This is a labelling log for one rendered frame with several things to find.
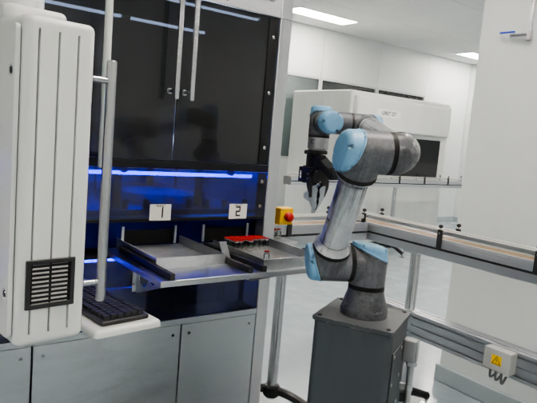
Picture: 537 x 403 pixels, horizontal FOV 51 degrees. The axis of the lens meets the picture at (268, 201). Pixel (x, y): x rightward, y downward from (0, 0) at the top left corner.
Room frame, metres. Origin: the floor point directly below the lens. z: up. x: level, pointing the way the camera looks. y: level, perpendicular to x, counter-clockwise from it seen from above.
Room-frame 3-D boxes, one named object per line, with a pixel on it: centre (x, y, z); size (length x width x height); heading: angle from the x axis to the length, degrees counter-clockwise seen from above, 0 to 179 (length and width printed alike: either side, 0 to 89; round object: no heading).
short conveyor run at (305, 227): (2.71, -0.21, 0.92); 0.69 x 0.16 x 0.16; 127
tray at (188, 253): (1.97, 0.34, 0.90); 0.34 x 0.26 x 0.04; 37
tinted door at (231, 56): (2.21, 0.19, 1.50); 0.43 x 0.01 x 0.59; 127
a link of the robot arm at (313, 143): (1.99, -0.15, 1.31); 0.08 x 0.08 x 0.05
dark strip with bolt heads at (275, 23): (2.32, 0.03, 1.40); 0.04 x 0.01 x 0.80; 127
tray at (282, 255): (2.09, -0.01, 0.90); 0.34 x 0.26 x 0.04; 37
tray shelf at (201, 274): (2.02, 0.16, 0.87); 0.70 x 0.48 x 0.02; 127
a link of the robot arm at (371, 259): (1.77, -0.33, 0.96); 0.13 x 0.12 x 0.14; 101
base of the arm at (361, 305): (1.77, -0.33, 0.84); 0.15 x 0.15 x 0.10
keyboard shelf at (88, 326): (1.57, 0.52, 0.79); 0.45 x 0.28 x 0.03; 44
